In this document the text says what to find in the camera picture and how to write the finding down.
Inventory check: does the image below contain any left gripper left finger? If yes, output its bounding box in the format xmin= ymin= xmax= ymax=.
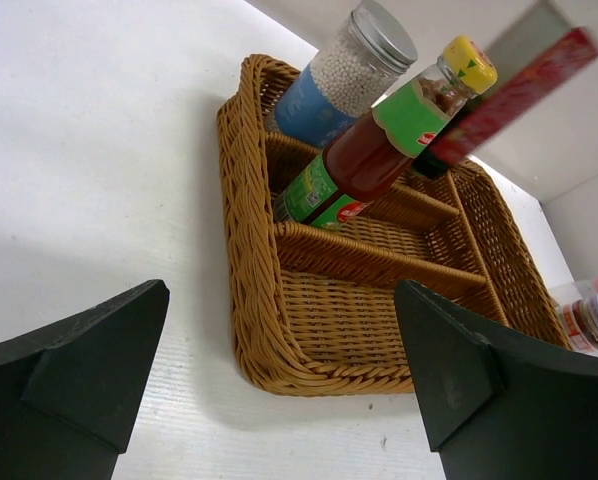
xmin=0 ymin=280 xmax=170 ymax=479

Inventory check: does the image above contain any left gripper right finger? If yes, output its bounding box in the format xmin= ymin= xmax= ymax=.
xmin=394 ymin=280 xmax=598 ymax=479

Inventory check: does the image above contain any small jar white lid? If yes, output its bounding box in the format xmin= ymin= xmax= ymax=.
xmin=556 ymin=293 xmax=598 ymax=354

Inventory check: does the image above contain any red sauce bottle yellow cap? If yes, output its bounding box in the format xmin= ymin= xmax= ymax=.
xmin=273 ymin=35 xmax=498 ymax=230

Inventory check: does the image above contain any tall bottle black cap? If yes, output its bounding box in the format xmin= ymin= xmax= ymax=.
xmin=412 ymin=27 xmax=598 ymax=179

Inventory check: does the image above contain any jar with white beads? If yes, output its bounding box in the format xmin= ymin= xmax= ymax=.
xmin=264 ymin=1 xmax=418 ymax=148

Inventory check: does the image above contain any wicker divided basket tray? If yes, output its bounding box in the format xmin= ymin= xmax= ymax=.
xmin=217 ymin=54 xmax=568 ymax=397

